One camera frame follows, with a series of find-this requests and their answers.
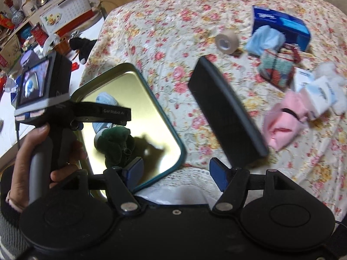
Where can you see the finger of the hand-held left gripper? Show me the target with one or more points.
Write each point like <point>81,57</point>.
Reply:
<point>108,111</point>

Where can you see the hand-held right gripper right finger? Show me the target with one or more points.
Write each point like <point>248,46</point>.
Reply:
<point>219,174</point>

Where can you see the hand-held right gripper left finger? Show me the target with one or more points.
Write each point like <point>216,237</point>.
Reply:
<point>134,171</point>

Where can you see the light blue sock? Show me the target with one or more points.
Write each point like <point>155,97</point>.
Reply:
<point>102,126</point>

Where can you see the dark green plush scrunchie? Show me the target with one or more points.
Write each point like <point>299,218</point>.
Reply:
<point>113,144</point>

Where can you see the teal metal tin box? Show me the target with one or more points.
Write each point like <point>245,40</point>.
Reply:
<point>141,105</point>

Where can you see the dark teal tin lid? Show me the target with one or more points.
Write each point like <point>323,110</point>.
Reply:
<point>225,108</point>

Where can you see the white and blue tissue packet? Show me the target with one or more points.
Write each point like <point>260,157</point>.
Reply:
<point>321,93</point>

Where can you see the light blue cloth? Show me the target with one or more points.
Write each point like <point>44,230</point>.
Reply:
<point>264,42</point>

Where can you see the person's left forearm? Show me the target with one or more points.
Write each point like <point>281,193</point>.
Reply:
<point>9,233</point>

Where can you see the person's left hand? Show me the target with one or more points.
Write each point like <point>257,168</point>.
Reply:
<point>19,165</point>

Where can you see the white lace cloth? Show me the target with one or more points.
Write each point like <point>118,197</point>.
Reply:
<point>187,185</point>

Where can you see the cardboard box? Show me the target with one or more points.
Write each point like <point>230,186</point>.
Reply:
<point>10,52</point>

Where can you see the red box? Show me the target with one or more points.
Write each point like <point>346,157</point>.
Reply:
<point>38,33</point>

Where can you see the blue and white vase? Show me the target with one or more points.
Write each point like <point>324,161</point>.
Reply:
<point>17,16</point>

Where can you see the desk calendar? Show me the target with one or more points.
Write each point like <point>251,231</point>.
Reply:
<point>67,13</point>

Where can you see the white rice cooker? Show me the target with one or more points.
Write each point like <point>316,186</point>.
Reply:
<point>29,7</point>

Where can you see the pink cloth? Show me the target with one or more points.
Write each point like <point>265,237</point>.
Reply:
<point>284,126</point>

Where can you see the floral bedsheet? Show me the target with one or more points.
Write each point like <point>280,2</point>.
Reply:
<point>168,32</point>

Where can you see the small white tissue packet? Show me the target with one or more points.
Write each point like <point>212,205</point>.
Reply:
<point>302,77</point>

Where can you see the beige tape roll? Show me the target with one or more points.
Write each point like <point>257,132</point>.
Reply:
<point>233,44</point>

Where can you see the blue tissue box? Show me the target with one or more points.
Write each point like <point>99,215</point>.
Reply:
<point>287,27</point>

